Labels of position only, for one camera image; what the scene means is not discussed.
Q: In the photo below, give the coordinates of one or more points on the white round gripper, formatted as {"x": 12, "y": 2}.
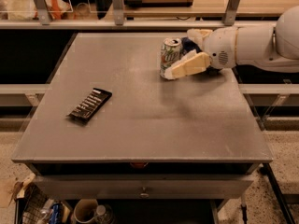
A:
{"x": 220, "y": 48}

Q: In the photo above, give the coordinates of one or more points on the white green 7up can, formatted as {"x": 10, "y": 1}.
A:
{"x": 170, "y": 53}

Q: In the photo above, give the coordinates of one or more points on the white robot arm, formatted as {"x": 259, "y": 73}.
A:
{"x": 269, "y": 47}

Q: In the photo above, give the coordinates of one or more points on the blue crumpled chip bag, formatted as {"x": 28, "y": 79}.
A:
{"x": 188, "y": 45}

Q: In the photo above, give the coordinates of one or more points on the black chocolate bar wrapper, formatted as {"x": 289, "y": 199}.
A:
{"x": 85, "y": 110}

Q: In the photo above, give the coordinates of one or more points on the orange white bag on shelf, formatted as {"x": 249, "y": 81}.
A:
{"x": 25, "y": 10}

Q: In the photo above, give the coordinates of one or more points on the clear glass jar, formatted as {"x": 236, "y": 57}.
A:
{"x": 104, "y": 215}

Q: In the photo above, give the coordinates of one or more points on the grey drawer with knob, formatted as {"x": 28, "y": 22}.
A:
{"x": 69, "y": 187}

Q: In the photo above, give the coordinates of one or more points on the beige mug under table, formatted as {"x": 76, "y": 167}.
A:
{"x": 84, "y": 211}

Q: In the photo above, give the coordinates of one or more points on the grey metal shelf rail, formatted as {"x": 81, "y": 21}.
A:
{"x": 105, "y": 15}

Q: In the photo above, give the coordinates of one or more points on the wire basket with clutter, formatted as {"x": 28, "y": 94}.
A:
{"x": 35, "y": 207}

